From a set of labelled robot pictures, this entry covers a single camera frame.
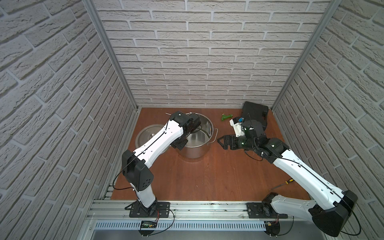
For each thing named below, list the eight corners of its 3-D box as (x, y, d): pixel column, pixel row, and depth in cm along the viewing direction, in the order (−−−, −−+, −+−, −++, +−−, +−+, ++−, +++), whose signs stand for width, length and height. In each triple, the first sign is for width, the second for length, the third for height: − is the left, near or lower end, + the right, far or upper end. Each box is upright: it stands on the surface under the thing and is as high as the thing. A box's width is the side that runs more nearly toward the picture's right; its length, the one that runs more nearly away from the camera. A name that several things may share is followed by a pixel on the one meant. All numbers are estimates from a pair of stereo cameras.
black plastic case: (238, 122, 112) (239, 118, 108) (243, 103, 125) (245, 99, 121) (264, 130, 107) (267, 126, 103) (266, 109, 121) (269, 105, 117)
